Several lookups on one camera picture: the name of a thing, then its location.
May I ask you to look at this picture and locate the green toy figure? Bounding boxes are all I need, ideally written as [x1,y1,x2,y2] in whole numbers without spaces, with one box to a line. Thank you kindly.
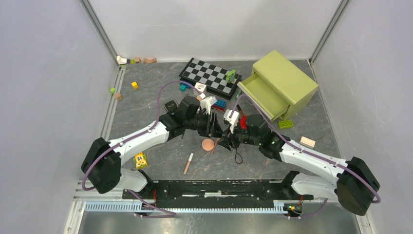
[225,70,236,83]

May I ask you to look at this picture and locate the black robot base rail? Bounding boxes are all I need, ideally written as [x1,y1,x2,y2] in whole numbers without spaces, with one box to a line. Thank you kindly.
[137,179,314,209]

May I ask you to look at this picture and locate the small yellow cube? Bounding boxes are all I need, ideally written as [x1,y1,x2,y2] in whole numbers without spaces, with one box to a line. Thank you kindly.
[131,82,139,89]

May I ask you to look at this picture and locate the teal toy block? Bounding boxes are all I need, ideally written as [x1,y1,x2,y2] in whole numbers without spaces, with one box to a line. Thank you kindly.
[179,85,187,92]

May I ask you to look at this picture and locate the red toy magnet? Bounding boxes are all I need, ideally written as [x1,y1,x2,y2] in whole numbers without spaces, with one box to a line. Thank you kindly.
[239,116,248,129]

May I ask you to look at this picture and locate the black wire loop tool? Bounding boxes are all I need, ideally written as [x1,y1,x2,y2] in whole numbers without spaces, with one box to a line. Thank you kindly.
[234,148,243,164]

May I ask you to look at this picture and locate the black white chessboard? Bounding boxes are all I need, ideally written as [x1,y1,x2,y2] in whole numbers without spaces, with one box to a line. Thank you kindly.
[179,58,242,100]

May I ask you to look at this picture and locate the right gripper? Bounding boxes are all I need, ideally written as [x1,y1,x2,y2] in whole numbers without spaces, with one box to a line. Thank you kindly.
[217,120,261,151]

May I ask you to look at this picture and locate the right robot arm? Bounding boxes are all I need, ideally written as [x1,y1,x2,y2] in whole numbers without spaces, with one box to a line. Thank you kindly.
[211,114,381,216]

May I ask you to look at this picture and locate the yellow number toy block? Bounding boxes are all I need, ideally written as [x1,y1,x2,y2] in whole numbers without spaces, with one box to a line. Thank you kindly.
[133,152,148,170]

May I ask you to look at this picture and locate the small wooden cube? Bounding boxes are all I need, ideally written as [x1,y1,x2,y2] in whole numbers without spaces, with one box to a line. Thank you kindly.
[114,93,123,101]

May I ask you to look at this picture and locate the wooden blocks in corner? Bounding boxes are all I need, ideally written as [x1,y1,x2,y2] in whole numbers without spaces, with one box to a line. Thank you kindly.
[116,56,157,65]

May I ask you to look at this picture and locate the brown lip gloss tube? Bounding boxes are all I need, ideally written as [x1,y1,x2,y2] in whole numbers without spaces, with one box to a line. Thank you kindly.
[236,104,244,118]

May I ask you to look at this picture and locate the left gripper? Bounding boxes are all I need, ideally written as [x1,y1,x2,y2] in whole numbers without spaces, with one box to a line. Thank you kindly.
[185,111,223,138]

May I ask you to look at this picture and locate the black square compact case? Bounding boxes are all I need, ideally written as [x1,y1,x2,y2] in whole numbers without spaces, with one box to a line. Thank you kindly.
[164,100,178,112]

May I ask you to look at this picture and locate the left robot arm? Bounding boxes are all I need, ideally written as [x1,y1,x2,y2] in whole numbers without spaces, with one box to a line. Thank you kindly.
[81,96,216,199]

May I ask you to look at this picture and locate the blue red toy brick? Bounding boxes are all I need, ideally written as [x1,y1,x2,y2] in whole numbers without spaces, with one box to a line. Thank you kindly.
[212,99,226,112]

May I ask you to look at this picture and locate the lime green toy brick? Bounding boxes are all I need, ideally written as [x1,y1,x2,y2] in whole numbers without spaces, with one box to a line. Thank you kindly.
[278,119,294,129]

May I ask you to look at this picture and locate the cream toy brick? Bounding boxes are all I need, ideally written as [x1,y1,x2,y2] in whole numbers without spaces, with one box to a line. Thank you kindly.
[300,136,316,149]

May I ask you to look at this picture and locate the thin pink lip pencil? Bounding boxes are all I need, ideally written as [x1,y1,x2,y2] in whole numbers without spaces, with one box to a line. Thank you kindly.
[211,138,221,154]

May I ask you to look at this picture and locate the white cube box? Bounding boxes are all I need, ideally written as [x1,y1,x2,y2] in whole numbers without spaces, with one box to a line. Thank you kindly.
[193,82,207,96]

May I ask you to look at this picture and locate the round peach powder puff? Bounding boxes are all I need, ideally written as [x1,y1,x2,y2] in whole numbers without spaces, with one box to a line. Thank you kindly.
[202,138,215,151]

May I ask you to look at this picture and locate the green drawer cabinet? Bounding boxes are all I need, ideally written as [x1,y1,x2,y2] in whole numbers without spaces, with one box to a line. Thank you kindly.
[238,50,319,121]

